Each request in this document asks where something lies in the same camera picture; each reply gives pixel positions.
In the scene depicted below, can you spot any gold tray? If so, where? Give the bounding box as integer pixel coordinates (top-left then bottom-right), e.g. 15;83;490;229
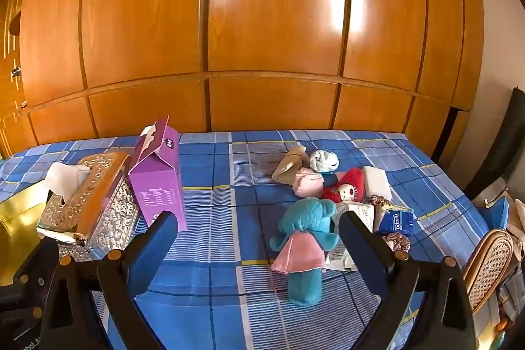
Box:
0;184;52;252

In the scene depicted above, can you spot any pink towel blue band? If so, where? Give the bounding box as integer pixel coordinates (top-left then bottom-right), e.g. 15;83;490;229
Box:
293;167;339;198

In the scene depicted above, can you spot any white tissue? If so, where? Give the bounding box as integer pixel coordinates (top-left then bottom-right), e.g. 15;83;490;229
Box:
43;162;91;207

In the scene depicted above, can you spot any wicker chair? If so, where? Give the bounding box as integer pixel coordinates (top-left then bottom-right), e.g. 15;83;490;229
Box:
463;229;515;314

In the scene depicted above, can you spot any red plush doll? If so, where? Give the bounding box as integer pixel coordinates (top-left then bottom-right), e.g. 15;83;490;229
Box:
323;167;367;204

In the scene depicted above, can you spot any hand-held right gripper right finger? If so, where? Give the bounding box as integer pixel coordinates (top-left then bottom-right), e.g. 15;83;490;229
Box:
338;211;478;350

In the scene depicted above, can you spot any white sock ball blue trim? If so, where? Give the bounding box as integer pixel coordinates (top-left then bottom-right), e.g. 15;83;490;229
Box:
309;150;339;174

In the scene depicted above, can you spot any blue tissue packet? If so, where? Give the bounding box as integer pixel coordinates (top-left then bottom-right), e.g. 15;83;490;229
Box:
375;208;413;236

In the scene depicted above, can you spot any blue cushion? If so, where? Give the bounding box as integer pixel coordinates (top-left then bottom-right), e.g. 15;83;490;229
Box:
478;196;510;231

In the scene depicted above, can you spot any white towel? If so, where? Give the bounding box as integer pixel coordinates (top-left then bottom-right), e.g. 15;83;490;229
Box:
363;165;390;199

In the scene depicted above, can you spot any ornate silver tissue box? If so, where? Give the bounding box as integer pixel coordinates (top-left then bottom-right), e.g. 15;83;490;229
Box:
36;152;140;262

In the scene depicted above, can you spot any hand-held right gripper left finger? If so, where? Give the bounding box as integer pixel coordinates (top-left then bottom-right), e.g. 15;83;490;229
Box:
40;211;179;350

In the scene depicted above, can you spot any bed with blue plaid sheet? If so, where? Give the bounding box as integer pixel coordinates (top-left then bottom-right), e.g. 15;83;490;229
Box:
0;130;499;350

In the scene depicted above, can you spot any wooden door with gold inlay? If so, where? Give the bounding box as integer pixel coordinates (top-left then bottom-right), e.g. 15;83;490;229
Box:
0;0;29;159

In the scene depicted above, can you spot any purple carton box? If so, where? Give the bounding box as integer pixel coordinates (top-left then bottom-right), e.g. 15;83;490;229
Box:
128;117;188;232

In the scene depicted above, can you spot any teal and pink sock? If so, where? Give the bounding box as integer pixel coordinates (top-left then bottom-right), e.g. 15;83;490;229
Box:
269;197;340;306

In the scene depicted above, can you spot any brown scrunchie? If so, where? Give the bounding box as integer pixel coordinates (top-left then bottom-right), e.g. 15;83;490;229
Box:
383;233;411;253

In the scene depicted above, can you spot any beige cloth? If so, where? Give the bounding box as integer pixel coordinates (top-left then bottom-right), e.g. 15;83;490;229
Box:
273;145;312;182

